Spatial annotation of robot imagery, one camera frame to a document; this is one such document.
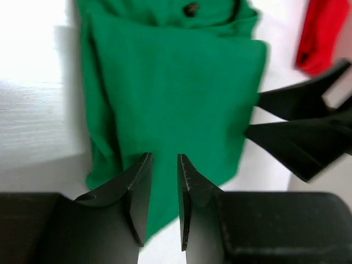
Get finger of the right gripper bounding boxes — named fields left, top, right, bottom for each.
left=257, top=58, right=351, bottom=121
left=245, top=115, right=351, bottom=182

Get green t shirt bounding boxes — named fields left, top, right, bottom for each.
left=76, top=1, right=267, bottom=238

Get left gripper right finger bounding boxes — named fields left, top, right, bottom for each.
left=177, top=154, right=351, bottom=263

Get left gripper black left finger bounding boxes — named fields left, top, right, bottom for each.
left=1, top=153, right=153, bottom=263

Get folded red t shirt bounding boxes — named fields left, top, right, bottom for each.
left=295, top=0, right=351, bottom=76

